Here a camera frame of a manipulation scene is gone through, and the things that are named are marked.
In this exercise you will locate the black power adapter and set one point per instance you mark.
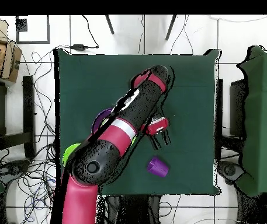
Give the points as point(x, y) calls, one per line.
point(79, 47)

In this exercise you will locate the black stand foot with knob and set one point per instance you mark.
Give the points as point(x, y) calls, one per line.
point(14, 167)

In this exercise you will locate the brown cardboard box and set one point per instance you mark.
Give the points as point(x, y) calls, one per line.
point(9, 63)

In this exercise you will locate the green plastic bowl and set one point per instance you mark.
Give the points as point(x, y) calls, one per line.
point(69, 150)
point(133, 140)

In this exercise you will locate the purple plastic bowl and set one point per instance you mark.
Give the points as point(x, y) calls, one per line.
point(100, 117)

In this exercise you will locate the black square frame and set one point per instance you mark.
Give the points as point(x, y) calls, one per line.
point(48, 30)

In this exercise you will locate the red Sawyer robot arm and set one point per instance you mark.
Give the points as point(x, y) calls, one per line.
point(81, 203)

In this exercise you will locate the grey stand foot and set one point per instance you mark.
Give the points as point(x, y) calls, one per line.
point(230, 171)

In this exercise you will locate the black bench frame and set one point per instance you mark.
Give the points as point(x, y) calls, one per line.
point(29, 116)

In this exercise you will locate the purple plastic cup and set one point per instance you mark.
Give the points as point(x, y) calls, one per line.
point(158, 167)

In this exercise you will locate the black tripod leg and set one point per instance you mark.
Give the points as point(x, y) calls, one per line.
point(171, 26)
point(109, 24)

